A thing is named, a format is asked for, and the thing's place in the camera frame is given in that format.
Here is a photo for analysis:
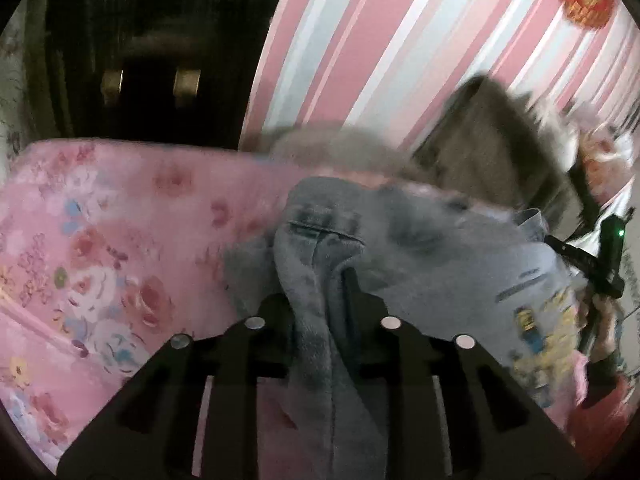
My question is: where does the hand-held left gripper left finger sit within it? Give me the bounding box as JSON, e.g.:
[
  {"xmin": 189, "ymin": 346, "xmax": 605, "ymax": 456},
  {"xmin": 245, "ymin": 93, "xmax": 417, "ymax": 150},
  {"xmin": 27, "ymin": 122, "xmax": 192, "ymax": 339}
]
[{"xmin": 56, "ymin": 292, "xmax": 302, "ymax": 480}]

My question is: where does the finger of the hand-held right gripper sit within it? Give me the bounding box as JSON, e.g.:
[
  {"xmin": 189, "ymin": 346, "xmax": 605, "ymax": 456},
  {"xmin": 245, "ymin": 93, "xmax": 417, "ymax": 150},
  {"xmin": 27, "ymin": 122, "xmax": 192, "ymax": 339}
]
[{"xmin": 544, "ymin": 233, "xmax": 603, "ymax": 277}]

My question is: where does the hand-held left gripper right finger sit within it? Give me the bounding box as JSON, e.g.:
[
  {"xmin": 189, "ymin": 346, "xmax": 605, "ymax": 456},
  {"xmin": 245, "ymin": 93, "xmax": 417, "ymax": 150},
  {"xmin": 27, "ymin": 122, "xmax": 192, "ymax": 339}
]
[{"xmin": 341, "ymin": 266, "xmax": 588, "ymax": 480}]

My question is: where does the blue denim jacket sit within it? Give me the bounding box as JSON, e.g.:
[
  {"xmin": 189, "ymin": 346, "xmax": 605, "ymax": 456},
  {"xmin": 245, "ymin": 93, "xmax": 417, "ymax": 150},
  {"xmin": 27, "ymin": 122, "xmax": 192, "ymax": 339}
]
[{"xmin": 222, "ymin": 175, "xmax": 592, "ymax": 480}]

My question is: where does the person's right hand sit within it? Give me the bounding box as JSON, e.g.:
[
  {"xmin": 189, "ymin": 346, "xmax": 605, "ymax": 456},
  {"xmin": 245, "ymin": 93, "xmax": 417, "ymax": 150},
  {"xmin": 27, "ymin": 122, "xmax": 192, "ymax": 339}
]
[{"xmin": 574, "ymin": 290, "xmax": 623, "ymax": 361}]

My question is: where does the white lace cloth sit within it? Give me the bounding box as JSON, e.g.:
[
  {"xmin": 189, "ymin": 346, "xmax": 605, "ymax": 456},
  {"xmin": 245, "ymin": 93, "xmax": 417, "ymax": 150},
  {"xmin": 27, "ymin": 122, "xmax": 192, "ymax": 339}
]
[{"xmin": 570, "ymin": 175, "xmax": 640, "ymax": 281}]

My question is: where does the floral printed bag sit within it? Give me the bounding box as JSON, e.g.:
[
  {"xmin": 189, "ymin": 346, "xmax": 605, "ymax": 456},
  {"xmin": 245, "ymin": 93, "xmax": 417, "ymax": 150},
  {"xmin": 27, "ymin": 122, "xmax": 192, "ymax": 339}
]
[{"xmin": 577, "ymin": 127, "xmax": 638, "ymax": 193}]

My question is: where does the pink floral bed sheet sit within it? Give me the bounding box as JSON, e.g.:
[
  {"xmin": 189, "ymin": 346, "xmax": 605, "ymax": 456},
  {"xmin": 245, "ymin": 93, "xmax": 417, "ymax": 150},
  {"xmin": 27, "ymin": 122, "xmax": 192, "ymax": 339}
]
[{"xmin": 0, "ymin": 139, "xmax": 581, "ymax": 477}]

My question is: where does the black silver water dispenser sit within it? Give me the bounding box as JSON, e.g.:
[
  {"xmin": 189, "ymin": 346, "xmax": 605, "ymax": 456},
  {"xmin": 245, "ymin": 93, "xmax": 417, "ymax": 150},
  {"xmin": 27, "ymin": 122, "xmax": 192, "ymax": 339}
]
[{"xmin": 30, "ymin": 0, "xmax": 297, "ymax": 152}]

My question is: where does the floral curtain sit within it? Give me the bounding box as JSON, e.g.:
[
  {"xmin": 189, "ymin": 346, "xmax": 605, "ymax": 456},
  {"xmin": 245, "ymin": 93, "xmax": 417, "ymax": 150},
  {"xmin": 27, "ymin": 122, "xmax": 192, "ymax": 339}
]
[{"xmin": 0, "ymin": 22, "xmax": 47, "ymax": 173}]

